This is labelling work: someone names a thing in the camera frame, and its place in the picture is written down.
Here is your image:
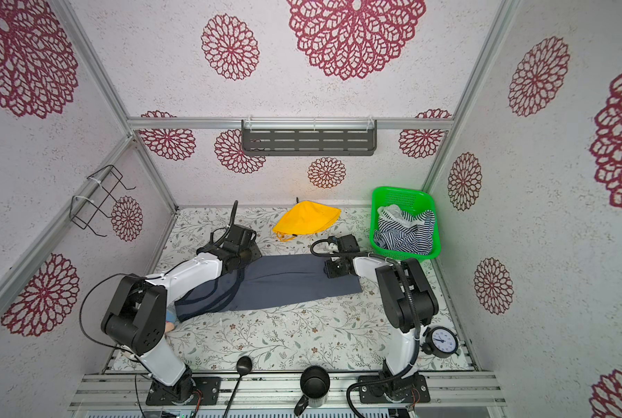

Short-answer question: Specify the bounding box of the grey blue tank top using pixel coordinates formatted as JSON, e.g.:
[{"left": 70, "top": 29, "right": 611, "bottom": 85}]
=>
[{"left": 174, "top": 254, "right": 362, "bottom": 322}]

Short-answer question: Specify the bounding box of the striped tank top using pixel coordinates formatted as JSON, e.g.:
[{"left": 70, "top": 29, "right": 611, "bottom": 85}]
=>
[{"left": 373, "top": 205, "right": 436, "bottom": 255}]

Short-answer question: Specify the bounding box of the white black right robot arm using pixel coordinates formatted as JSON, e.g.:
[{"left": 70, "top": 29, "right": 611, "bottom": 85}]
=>
[{"left": 328, "top": 252, "right": 439, "bottom": 385}]

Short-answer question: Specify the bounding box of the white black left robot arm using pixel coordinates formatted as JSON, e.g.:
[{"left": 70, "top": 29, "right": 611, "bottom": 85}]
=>
[{"left": 101, "top": 243, "right": 262, "bottom": 398}]

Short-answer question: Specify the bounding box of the yellow fabric hat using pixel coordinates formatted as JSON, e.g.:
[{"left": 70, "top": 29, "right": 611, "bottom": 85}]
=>
[{"left": 273, "top": 201, "right": 341, "bottom": 242}]

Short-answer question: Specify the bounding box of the cartoon boy plush doll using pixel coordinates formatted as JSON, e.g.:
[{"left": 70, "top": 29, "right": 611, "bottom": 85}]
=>
[{"left": 165, "top": 308, "right": 179, "bottom": 334}]

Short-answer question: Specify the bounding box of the green plastic basket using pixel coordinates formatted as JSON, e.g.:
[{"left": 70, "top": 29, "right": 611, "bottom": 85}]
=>
[{"left": 369, "top": 186, "right": 441, "bottom": 261}]

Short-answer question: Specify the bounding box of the black ladle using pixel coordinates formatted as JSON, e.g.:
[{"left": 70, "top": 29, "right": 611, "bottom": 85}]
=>
[{"left": 222, "top": 355, "right": 253, "bottom": 418}]

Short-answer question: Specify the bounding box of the black mug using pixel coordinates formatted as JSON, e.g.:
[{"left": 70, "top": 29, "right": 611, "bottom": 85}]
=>
[{"left": 293, "top": 366, "right": 330, "bottom": 417}]

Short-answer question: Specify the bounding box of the round pressure gauge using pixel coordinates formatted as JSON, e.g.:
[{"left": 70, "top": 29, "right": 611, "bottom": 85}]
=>
[{"left": 422, "top": 327, "right": 460, "bottom": 359}]

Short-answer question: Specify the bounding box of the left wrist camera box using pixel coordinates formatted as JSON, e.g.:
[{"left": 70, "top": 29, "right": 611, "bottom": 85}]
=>
[{"left": 196, "top": 225, "right": 257, "bottom": 254}]

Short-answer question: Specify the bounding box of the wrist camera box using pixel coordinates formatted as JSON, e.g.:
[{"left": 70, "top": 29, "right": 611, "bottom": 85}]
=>
[
  {"left": 335, "top": 234, "right": 361, "bottom": 254},
  {"left": 196, "top": 225, "right": 257, "bottom": 254}
]

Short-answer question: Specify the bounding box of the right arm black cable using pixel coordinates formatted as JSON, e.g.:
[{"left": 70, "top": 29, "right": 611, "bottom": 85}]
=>
[{"left": 309, "top": 237, "right": 424, "bottom": 418}]

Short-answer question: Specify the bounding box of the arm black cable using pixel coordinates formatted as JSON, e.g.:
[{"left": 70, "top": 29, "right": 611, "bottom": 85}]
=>
[
  {"left": 309, "top": 237, "right": 424, "bottom": 418},
  {"left": 78, "top": 199, "right": 239, "bottom": 418}
]

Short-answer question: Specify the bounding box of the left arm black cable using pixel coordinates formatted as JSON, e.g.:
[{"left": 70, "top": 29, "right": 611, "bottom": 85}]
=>
[{"left": 78, "top": 199, "right": 239, "bottom": 418}]

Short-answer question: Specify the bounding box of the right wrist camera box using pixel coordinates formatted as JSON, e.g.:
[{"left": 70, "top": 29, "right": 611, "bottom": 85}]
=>
[{"left": 335, "top": 234, "right": 361, "bottom": 254}]

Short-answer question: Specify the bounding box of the grey wall shelf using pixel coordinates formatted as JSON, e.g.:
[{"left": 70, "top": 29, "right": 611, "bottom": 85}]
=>
[{"left": 241, "top": 120, "right": 378, "bottom": 157}]

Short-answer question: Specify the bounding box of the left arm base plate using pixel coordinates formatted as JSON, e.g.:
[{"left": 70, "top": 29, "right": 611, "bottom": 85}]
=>
[{"left": 145, "top": 376, "right": 221, "bottom": 407}]

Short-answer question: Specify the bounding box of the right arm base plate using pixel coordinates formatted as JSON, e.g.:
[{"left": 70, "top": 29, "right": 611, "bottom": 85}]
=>
[{"left": 358, "top": 373, "right": 431, "bottom": 404}]

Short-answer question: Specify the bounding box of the black wire wall rack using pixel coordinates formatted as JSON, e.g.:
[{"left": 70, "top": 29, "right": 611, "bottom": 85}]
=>
[{"left": 68, "top": 165, "right": 135, "bottom": 238}]

